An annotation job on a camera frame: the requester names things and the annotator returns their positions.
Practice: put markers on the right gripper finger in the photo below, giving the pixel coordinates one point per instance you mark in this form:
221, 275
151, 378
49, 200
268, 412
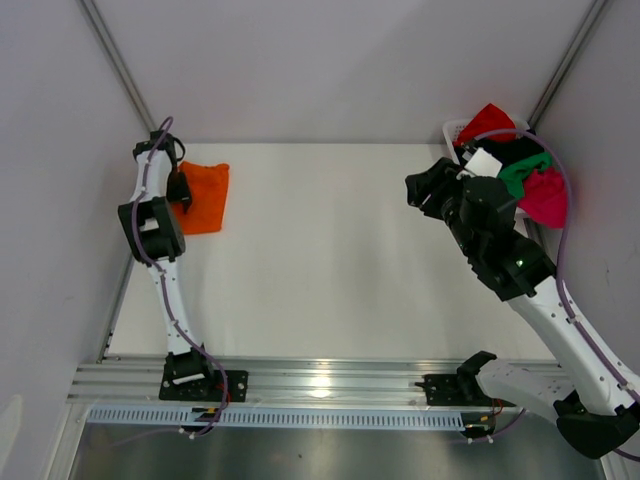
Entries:
420, 186
439, 206

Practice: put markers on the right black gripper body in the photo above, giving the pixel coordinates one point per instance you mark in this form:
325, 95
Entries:
435, 189

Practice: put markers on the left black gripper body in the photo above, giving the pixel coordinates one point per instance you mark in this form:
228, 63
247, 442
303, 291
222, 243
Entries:
175, 169

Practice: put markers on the orange t shirt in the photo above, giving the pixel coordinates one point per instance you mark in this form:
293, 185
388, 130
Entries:
209, 187

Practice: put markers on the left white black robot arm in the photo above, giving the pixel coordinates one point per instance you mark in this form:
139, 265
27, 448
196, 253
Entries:
157, 242

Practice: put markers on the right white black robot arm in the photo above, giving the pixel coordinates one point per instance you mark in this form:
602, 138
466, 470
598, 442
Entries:
596, 407

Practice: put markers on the green t shirt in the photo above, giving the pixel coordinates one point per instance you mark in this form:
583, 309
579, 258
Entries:
514, 175

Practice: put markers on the magenta t shirt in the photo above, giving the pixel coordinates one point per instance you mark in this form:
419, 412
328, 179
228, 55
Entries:
545, 198

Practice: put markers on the black t shirt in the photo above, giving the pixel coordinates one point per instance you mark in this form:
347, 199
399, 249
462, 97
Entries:
518, 147

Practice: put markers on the white plastic laundry basket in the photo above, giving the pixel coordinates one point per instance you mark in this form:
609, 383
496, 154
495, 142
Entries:
451, 131

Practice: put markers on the red t shirt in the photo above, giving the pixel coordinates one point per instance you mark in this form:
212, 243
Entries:
490, 118

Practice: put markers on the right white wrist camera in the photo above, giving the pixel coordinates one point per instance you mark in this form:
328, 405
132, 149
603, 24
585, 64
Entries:
482, 164

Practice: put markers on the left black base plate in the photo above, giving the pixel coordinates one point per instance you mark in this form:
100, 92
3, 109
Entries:
227, 382

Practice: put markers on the aluminium mounting rail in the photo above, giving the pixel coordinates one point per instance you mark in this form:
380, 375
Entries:
273, 382

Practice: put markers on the slotted grey cable duct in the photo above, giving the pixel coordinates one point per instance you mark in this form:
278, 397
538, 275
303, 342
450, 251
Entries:
295, 418

